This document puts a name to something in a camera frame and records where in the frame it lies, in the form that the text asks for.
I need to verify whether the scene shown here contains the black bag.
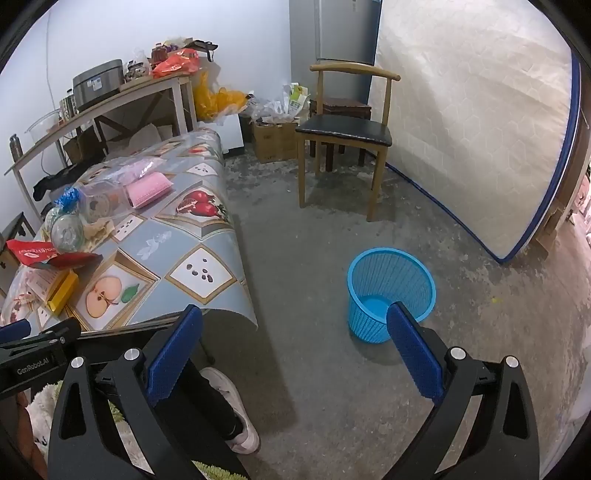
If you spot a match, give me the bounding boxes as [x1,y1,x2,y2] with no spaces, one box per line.
[185,41,219,63]

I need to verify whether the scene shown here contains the pile of clear plastic bags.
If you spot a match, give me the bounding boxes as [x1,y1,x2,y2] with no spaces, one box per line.
[252,83,296,125]

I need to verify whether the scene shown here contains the orange red plastic bag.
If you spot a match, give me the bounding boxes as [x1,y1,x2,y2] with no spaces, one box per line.
[152,48,200,78]

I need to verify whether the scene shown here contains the grey rice cooker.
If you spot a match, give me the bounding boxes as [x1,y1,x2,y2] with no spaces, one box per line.
[72,59,124,112]

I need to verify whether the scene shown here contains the yellow plastic bag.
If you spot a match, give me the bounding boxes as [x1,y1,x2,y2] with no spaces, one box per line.
[193,71,249,121]

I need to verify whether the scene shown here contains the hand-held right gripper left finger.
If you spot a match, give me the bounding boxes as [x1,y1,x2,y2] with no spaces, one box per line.
[47,305,250,480]

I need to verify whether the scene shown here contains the blue plastic basket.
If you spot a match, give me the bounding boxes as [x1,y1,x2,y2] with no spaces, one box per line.
[347,248,437,344]

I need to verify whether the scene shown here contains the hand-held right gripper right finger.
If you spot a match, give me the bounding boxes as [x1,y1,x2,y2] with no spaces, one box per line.
[379,301,541,480]

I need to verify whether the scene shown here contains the blue wrapper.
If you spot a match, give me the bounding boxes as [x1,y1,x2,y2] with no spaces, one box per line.
[55,187,83,214]

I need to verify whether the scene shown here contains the black cloth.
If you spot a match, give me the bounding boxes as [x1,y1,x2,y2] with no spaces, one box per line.
[32,166,89,202]

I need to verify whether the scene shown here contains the clear plastic bowl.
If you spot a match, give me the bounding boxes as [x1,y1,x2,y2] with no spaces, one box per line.
[25,111,62,140]

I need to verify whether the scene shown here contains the person's black trouser leg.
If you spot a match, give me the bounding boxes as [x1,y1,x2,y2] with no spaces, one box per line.
[185,364,245,444]

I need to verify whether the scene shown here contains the pink bubble wrap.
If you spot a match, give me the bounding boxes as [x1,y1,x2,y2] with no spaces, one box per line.
[126,173,174,209]

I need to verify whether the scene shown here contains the person's left forearm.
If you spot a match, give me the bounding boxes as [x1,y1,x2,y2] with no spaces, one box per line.
[14,399,49,467]

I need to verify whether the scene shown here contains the white green carton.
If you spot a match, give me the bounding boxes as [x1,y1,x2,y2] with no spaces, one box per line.
[288,85,310,116]

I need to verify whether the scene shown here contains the small brown cardboard box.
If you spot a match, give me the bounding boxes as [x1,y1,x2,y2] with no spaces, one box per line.
[62,124,108,163]

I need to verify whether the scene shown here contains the person's white shoe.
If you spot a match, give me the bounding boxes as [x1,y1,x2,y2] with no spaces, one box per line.
[199,367,262,455]

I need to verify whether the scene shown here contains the clear plastic bag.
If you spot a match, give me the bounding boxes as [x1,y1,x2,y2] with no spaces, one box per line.
[76,157,158,222]

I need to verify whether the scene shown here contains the long wooden side table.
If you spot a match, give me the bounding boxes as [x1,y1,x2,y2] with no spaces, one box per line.
[4,74,199,217]

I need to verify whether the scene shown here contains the grey refrigerator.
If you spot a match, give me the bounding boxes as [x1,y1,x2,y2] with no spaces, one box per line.
[289,0,383,127]

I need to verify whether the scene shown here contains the fruit pattern tablecloth table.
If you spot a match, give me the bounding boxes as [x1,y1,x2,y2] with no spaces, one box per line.
[0,128,259,334]

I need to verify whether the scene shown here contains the crumpled beige paper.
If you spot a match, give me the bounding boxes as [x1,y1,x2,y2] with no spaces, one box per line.
[83,217,116,241]

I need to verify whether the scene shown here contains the wooden chair black seat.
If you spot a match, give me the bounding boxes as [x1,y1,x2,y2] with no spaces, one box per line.
[295,62,400,222]
[0,212,38,278]

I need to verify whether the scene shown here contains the yellow box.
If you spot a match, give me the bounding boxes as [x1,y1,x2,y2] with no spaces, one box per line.
[47,269,80,316]

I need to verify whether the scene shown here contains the dark wooden stool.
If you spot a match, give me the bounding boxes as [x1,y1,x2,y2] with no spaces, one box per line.
[309,98,372,172]

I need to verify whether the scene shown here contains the white quilted mattress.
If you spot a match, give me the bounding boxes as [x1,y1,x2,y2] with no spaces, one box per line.
[369,0,581,265]

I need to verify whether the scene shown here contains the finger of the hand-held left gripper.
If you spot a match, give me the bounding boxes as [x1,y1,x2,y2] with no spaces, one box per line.
[0,320,33,346]
[36,318,83,352]

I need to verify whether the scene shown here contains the open cardboard box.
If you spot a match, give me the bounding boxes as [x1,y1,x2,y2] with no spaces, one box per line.
[252,117,301,163]

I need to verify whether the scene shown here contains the white foam sheet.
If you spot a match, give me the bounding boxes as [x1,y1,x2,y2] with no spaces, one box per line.
[128,122,161,149]

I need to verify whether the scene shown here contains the red packet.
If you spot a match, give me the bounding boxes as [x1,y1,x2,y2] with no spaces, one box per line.
[6,239,103,273]

